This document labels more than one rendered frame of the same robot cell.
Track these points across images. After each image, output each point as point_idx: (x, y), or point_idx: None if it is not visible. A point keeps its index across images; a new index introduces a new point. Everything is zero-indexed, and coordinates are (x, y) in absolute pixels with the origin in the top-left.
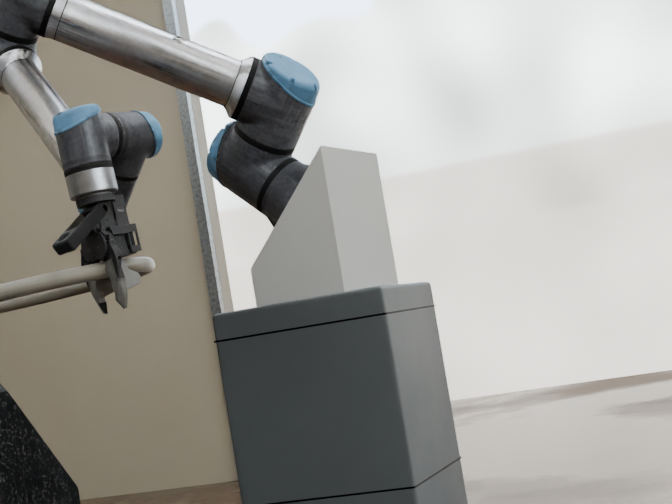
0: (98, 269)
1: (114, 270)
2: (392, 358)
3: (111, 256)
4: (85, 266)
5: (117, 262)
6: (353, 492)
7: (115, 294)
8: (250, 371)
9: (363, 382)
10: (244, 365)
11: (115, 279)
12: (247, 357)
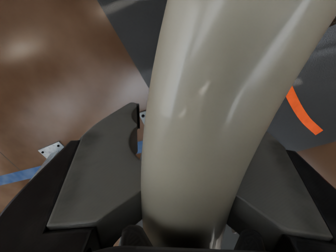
0: (142, 152)
1: (74, 164)
2: (120, 238)
3: (29, 236)
4: (179, 106)
5: (21, 194)
6: None
7: (130, 111)
8: (225, 232)
9: (142, 222)
10: (231, 238)
11: (97, 138)
12: (228, 245)
